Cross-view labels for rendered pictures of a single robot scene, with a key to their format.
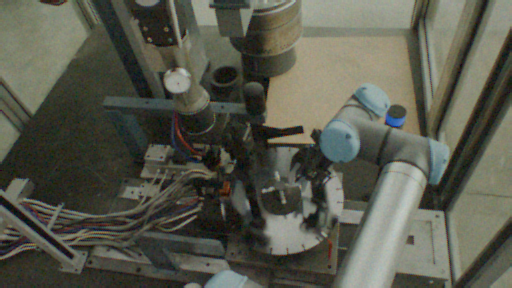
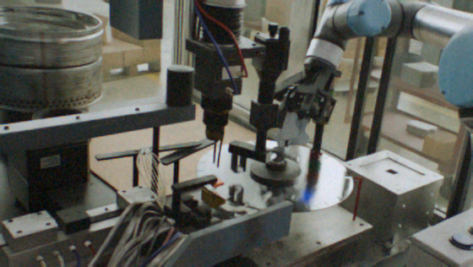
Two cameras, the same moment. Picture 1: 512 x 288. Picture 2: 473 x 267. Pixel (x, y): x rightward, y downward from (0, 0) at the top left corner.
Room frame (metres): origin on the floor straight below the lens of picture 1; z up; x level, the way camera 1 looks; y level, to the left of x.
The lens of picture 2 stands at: (0.05, 0.92, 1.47)
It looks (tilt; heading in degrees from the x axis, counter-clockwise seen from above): 21 degrees down; 296
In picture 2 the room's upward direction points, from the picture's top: 7 degrees clockwise
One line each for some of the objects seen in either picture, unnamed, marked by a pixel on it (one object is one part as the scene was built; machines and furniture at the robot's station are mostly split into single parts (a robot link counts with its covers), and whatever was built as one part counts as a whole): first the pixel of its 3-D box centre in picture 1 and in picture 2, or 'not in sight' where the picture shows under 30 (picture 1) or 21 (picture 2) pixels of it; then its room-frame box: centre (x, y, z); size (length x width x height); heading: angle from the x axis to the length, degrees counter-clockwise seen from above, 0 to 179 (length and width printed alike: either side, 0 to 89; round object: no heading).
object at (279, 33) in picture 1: (264, 26); (42, 84); (1.33, -0.12, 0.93); 0.31 x 0.31 x 0.36
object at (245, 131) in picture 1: (240, 152); (268, 78); (0.55, 0.04, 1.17); 0.06 x 0.05 x 0.20; 62
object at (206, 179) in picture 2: (212, 189); (196, 196); (0.61, 0.14, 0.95); 0.10 x 0.03 x 0.07; 71
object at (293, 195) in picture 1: (280, 193); (275, 166); (0.55, -0.04, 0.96); 0.11 x 0.11 x 0.03
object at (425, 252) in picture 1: (403, 251); (386, 198); (0.38, -0.34, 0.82); 0.18 x 0.18 x 0.15; 71
